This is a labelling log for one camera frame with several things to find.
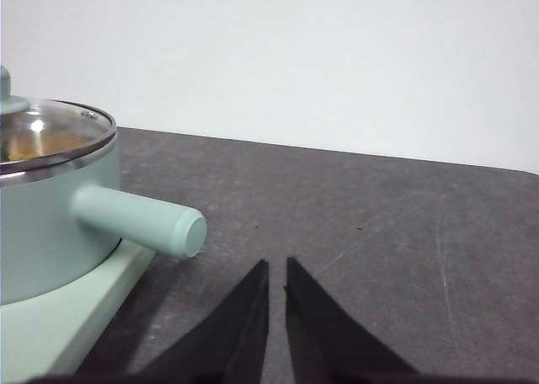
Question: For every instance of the mint green appliance base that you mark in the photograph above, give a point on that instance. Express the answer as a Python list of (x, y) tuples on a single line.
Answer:
[(42, 337)]

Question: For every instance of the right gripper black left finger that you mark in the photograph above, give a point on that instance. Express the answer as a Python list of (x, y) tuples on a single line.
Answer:
[(236, 342)]

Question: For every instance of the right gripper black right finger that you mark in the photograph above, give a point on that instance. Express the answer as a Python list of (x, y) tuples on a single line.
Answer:
[(324, 342)]

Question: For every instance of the glass lid with green knob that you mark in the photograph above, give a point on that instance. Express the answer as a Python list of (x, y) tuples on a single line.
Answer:
[(54, 118)]

